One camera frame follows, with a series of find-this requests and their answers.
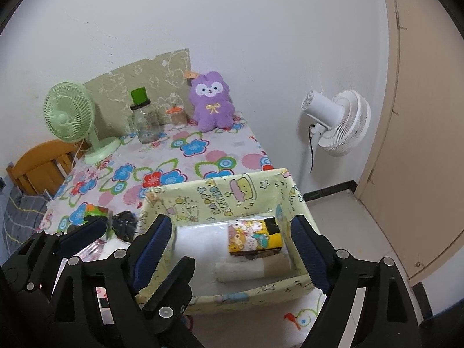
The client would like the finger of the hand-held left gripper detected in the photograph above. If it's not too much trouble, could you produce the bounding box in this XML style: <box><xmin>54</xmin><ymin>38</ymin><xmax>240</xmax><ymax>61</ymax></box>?
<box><xmin>0</xmin><ymin>219</ymin><xmax>108</xmax><ymax>298</ymax></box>
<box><xmin>142</xmin><ymin>256</ymin><xmax>197</xmax><ymax>335</ymax></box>

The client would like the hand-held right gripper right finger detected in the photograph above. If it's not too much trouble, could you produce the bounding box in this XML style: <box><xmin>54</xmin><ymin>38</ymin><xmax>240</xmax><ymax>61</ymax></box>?
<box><xmin>290</xmin><ymin>215</ymin><xmax>423</xmax><ymax>348</ymax></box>

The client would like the green tissue pack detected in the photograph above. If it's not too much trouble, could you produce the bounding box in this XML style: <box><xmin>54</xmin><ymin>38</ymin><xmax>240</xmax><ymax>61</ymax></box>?
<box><xmin>84</xmin><ymin>205</ymin><xmax>110</xmax><ymax>226</ymax></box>

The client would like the floral tablecloth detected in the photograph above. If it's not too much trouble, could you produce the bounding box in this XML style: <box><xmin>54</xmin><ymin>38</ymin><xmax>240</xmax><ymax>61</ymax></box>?
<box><xmin>38</xmin><ymin>116</ymin><xmax>327</xmax><ymax>348</ymax></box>

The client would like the white fan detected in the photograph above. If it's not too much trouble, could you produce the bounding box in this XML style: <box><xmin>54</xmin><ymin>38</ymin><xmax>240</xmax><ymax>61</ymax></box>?
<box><xmin>301</xmin><ymin>89</ymin><xmax>371</xmax><ymax>157</ymax></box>

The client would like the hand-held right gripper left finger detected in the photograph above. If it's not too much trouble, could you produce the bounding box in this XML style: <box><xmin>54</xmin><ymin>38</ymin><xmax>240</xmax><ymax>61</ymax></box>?
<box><xmin>47</xmin><ymin>215</ymin><xmax>173</xmax><ymax>348</ymax></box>

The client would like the white rolled towel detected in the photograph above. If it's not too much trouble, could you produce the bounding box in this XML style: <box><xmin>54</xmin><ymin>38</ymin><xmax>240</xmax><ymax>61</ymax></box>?
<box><xmin>215</xmin><ymin>255</ymin><xmax>291</xmax><ymax>284</ymax></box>

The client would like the black plastic bag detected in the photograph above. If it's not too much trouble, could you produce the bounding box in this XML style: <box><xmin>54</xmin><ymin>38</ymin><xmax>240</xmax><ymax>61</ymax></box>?
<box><xmin>111</xmin><ymin>210</ymin><xmax>139</xmax><ymax>242</ymax></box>

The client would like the yellow cartoon storage box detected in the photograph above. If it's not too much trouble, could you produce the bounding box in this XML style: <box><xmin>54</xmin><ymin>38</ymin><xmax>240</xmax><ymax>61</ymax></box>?
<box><xmin>136</xmin><ymin>168</ymin><xmax>320</xmax><ymax>316</ymax></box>

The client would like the purple plush rabbit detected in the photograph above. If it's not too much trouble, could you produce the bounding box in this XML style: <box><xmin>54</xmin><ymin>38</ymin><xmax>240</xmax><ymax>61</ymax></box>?
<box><xmin>184</xmin><ymin>70</ymin><xmax>236</xmax><ymax>133</ymax></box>

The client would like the cotton swab jar orange lid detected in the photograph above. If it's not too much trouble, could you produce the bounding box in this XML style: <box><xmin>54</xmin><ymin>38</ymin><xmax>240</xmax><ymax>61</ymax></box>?
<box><xmin>166</xmin><ymin>105</ymin><xmax>189</xmax><ymax>130</ymax></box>

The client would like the green desk fan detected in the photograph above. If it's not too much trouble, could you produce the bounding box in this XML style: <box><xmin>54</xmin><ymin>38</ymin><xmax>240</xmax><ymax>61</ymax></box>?
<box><xmin>43</xmin><ymin>81</ymin><xmax>121</xmax><ymax>165</ymax></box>

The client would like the grey plaid pillow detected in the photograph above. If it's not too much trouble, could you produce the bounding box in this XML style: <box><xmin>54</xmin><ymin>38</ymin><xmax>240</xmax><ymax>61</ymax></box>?
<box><xmin>0</xmin><ymin>186</ymin><xmax>50</xmax><ymax>252</ymax></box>

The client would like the wooden chair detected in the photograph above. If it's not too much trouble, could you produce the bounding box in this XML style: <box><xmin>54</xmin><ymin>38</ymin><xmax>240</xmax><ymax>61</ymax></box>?
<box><xmin>6</xmin><ymin>139</ymin><xmax>90</xmax><ymax>197</ymax></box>

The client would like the yellow cartoon tissue pack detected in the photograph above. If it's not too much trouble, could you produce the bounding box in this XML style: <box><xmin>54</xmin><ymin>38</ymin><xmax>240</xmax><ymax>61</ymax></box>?
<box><xmin>227</xmin><ymin>217</ymin><xmax>284</xmax><ymax>259</ymax></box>

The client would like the glass jar green lid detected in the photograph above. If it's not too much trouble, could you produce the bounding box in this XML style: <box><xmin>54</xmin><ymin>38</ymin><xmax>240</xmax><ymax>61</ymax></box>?
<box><xmin>129</xmin><ymin>86</ymin><xmax>161</xmax><ymax>144</ymax></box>

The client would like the patterned cardboard panel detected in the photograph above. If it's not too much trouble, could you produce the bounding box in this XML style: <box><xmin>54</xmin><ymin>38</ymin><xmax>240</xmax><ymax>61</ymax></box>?
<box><xmin>83</xmin><ymin>48</ymin><xmax>191</xmax><ymax>143</ymax></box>

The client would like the black fan cable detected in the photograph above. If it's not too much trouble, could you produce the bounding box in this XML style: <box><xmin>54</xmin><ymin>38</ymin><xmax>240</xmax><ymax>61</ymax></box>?
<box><xmin>307</xmin><ymin>123</ymin><xmax>317</xmax><ymax>175</ymax></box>

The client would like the beige door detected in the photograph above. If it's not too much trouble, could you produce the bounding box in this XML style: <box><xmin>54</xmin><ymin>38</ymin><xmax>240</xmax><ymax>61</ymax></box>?
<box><xmin>354</xmin><ymin>0</ymin><xmax>464</xmax><ymax>285</ymax></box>

